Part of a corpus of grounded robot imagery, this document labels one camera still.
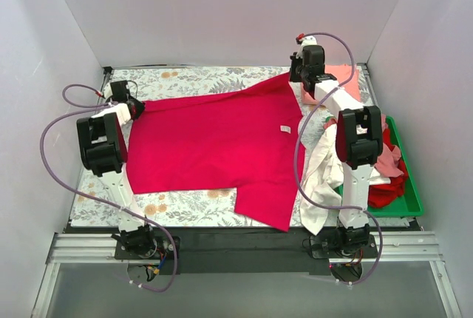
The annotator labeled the magenta red t shirt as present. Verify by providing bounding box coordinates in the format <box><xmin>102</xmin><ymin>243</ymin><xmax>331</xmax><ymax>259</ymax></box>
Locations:
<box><xmin>126</xmin><ymin>74</ymin><xmax>304</xmax><ymax>231</ymax></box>

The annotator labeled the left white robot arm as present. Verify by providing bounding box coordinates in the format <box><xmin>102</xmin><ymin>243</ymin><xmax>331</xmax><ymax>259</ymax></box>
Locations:
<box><xmin>76</xmin><ymin>81</ymin><xmax>157</xmax><ymax>259</ymax></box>

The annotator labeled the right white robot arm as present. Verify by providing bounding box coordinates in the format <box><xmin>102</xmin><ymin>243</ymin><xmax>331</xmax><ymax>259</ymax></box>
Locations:
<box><xmin>290</xmin><ymin>37</ymin><xmax>383</xmax><ymax>257</ymax></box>

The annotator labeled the folded salmon pink t shirt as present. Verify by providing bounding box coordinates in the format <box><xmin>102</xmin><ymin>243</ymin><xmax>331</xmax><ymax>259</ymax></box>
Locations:
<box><xmin>300</xmin><ymin>64</ymin><xmax>361</xmax><ymax>105</ymax></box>

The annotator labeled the floral patterned table mat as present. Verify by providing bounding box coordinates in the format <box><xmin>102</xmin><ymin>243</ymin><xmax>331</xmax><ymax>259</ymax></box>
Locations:
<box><xmin>70</xmin><ymin>65</ymin><xmax>373</xmax><ymax>228</ymax></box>

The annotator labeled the dusty pink t shirt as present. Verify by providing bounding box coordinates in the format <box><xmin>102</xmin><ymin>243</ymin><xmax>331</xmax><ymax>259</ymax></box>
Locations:
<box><xmin>318</xmin><ymin>115</ymin><xmax>404</xmax><ymax>184</ymax></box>

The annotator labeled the white t shirt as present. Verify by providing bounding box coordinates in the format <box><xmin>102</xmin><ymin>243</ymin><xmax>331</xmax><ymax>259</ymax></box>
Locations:
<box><xmin>300</xmin><ymin>124</ymin><xmax>390</xmax><ymax>235</ymax></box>

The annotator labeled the red t shirt in tray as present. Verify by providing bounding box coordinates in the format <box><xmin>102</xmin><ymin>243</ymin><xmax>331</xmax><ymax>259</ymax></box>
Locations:
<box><xmin>368</xmin><ymin>130</ymin><xmax>409</xmax><ymax>209</ymax></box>

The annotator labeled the green plastic tray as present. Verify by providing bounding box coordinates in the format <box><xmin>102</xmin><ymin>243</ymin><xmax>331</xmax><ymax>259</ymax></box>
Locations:
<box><xmin>339</xmin><ymin>115</ymin><xmax>425</xmax><ymax>218</ymax></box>

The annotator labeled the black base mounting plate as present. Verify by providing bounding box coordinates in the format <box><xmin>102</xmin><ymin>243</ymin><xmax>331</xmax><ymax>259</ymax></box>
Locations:
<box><xmin>66</xmin><ymin>223</ymin><xmax>422</xmax><ymax>277</ymax></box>

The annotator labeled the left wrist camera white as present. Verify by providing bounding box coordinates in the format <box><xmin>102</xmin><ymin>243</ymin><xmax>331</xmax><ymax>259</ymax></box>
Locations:
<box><xmin>101</xmin><ymin>84</ymin><xmax>112</xmax><ymax>99</ymax></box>

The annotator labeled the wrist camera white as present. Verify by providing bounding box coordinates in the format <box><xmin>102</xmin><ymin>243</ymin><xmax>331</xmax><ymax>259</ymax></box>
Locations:
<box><xmin>296</xmin><ymin>33</ymin><xmax>318</xmax><ymax>47</ymax></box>
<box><xmin>101</xmin><ymin>84</ymin><xmax>112</xmax><ymax>99</ymax></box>

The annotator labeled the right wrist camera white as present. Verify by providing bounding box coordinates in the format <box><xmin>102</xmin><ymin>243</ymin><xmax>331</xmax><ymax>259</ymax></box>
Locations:
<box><xmin>296</xmin><ymin>33</ymin><xmax>318</xmax><ymax>47</ymax></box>

